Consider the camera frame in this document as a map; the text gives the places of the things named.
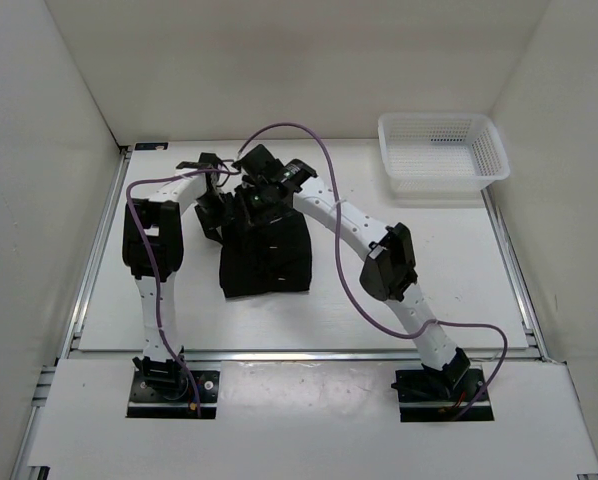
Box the white plastic mesh basket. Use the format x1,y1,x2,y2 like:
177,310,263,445
378,113,510,197

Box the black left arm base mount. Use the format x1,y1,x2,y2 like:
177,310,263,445
126,357,220,420

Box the aluminium front frame rail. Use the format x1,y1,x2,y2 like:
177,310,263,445
185,350,420,362

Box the small blue label sticker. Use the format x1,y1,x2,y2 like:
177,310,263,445
134,142,169,151

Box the black shorts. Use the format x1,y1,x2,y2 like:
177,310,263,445
219,211,313,299

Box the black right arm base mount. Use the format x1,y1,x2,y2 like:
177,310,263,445
391,356,494,423

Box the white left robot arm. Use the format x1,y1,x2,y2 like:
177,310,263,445
122,153,233,400

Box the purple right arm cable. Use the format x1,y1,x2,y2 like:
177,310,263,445
234,121,509,419

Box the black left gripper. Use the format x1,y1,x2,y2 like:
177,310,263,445
193,192,243,244

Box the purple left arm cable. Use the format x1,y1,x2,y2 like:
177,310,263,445
125,157,245,416

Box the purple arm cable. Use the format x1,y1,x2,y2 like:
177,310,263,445
125,157,245,416
234,121,509,419

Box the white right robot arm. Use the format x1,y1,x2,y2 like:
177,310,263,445
235,145,470,400

